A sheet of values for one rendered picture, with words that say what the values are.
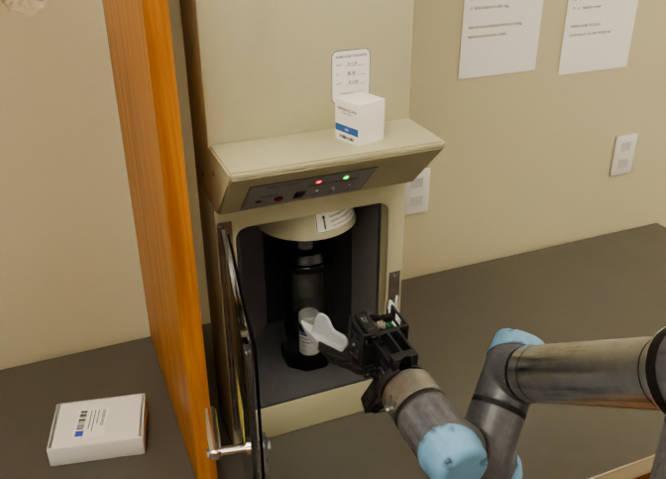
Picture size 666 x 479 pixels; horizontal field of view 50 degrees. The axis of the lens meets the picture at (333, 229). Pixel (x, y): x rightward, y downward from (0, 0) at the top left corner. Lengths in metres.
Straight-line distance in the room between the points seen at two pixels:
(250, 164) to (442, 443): 0.43
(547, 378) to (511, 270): 1.00
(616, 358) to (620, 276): 1.14
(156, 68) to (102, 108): 0.56
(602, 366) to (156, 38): 0.62
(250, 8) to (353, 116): 0.20
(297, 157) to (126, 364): 0.74
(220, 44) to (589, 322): 1.08
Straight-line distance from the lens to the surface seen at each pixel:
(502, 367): 0.99
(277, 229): 1.18
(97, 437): 1.36
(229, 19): 1.00
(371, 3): 1.07
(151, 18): 0.89
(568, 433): 1.42
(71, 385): 1.56
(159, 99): 0.91
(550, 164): 1.95
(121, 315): 1.65
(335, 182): 1.05
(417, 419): 0.92
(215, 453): 0.96
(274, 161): 0.97
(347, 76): 1.08
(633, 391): 0.80
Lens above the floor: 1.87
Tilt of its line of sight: 27 degrees down
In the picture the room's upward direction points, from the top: straight up
